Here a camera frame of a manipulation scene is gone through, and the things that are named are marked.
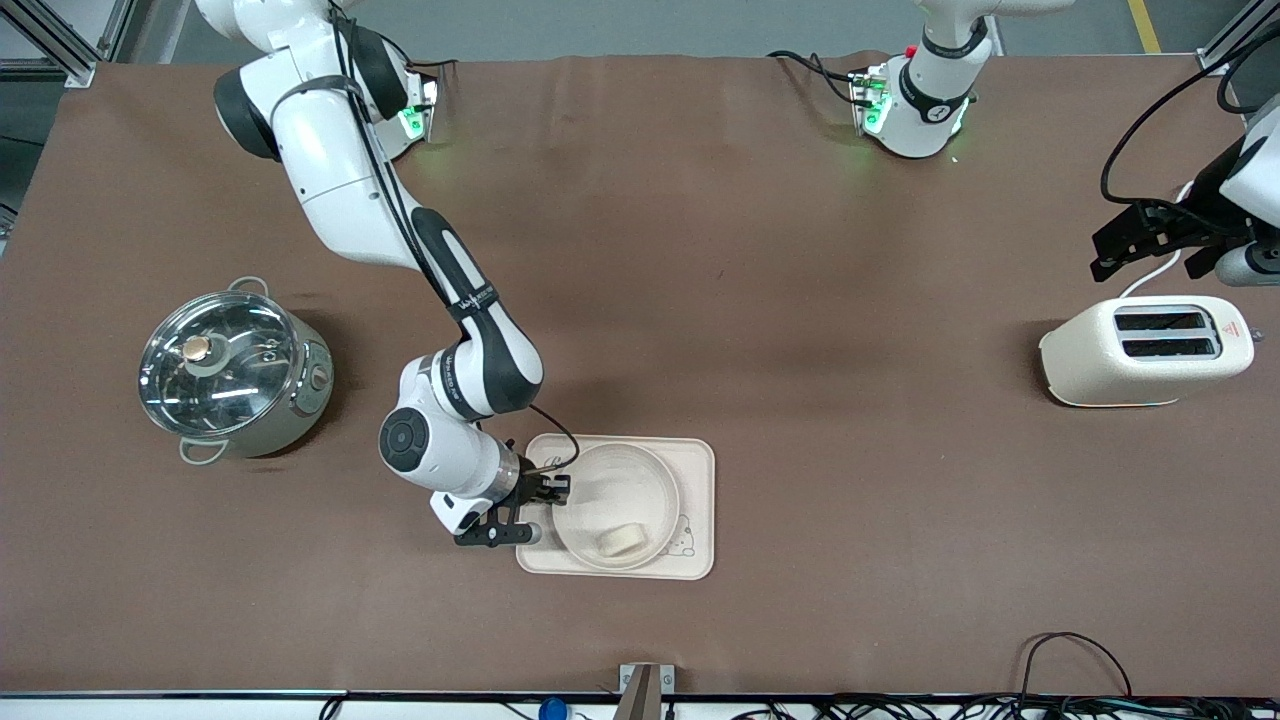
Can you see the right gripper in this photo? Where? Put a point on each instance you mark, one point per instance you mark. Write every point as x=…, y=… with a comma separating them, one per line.
x=530, y=486

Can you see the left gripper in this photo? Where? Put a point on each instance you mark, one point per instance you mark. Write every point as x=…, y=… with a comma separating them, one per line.
x=1203, y=203

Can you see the cream round bowl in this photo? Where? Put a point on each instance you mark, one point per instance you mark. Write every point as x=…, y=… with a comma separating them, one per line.
x=620, y=500

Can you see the white steamed bun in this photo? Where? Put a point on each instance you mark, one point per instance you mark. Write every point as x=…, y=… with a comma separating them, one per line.
x=622, y=541

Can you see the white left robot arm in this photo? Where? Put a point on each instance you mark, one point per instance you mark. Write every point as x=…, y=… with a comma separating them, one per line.
x=930, y=100

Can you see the cream two-slot toaster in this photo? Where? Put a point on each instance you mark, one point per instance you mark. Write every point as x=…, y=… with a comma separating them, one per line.
x=1090, y=360

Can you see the beige rabbit print tray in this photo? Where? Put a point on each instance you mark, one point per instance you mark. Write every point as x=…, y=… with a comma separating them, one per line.
x=695, y=500

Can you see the blue round cap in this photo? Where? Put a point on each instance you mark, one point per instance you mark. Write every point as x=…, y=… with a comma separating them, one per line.
x=552, y=710

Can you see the pale green electric pot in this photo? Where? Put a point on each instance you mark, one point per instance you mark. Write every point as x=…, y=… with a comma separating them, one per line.
x=310, y=400

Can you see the brown table mat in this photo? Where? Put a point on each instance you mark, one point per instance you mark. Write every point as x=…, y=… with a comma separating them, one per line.
x=800, y=450

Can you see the glass pot lid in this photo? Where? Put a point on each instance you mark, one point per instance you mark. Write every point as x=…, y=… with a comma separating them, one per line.
x=220, y=365

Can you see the aluminium frame profile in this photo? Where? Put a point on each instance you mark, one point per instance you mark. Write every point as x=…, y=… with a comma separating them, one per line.
x=60, y=40
x=1230, y=45

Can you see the grey metal bracket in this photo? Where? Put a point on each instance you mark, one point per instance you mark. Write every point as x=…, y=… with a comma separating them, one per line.
x=645, y=690

